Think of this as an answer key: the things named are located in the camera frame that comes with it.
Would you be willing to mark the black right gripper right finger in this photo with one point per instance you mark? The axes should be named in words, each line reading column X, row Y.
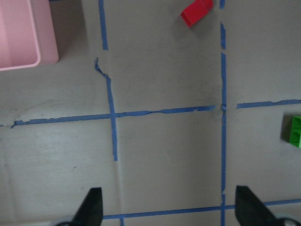
column 250, row 211

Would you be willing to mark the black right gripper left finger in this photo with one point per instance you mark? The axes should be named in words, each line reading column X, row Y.
column 90, row 212

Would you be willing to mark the green building block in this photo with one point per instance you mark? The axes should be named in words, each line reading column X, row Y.
column 291, row 130

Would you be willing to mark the pink plastic box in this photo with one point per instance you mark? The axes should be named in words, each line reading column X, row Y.
column 27, row 37

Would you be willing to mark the red building block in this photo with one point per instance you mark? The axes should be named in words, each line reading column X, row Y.
column 196, row 11

